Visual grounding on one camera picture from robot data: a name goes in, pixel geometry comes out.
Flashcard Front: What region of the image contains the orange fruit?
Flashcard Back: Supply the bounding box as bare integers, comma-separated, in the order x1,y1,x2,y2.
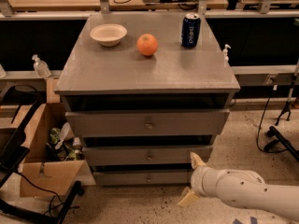
136,34,158,56

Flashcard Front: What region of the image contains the clear sanitizer bottle left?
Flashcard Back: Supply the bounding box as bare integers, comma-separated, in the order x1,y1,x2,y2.
32,54,51,77

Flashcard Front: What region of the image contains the grey drawer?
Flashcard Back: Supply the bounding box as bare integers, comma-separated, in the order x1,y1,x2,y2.
65,109,229,137
93,170,192,186
83,146,213,166

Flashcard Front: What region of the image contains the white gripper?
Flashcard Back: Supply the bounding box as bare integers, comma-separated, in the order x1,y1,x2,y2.
178,152,221,207

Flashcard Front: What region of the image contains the grey top drawer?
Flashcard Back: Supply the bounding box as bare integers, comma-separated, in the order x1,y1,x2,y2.
65,109,229,137

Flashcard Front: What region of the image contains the black stand leg right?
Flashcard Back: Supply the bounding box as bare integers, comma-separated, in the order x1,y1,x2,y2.
266,126,299,161

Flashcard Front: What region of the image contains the blue pepsi can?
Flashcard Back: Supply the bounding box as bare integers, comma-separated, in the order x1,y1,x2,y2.
181,13,201,48

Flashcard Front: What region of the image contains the open cardboard box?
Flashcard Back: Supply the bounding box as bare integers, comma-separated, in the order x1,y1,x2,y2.
20,104,95,197

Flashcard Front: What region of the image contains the grey bottom drawer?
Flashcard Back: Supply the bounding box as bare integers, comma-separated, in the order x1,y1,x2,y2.
93,170,192,186

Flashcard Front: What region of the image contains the black stand frame left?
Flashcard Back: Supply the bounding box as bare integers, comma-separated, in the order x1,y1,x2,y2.
0,84,84,224

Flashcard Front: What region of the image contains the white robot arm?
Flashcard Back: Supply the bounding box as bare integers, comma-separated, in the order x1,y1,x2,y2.
178,152,299,222

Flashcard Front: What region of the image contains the black tripod stand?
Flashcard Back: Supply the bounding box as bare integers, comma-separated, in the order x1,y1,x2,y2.
275,60,299,126

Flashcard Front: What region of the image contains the black floor cable right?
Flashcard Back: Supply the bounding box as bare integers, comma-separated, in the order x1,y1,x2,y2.
255,82,289,154

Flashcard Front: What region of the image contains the grey middle drawer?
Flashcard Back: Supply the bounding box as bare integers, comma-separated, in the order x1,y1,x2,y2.
83,146,213,166

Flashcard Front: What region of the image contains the small white pump bottle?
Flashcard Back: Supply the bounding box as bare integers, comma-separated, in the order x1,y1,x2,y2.
222,44,231,62

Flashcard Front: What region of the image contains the white paper bowl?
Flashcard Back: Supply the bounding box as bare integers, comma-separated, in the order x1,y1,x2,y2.
90,23,127,47

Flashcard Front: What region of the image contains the grey wooden drawer cabinet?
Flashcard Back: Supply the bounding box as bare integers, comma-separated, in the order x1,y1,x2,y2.
56,12,239,173

